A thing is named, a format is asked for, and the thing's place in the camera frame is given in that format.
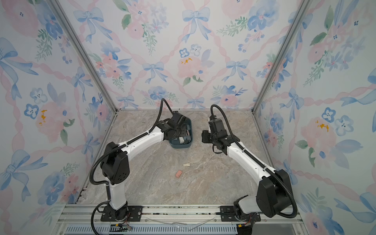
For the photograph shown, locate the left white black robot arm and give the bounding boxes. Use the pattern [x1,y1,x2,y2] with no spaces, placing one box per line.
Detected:
[89,99,188,235]

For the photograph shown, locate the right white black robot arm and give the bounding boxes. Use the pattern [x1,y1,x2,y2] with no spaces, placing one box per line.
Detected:
[202,104,298,221]

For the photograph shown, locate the dark teal storage box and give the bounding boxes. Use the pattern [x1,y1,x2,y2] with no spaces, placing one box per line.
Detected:
[168,118,193,149]

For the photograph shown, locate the pink eraser centre lower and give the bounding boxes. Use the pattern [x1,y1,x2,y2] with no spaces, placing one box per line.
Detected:
[175,170,183,178]

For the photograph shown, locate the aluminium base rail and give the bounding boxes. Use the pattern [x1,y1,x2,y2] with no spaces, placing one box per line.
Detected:
[52,204,308,235]

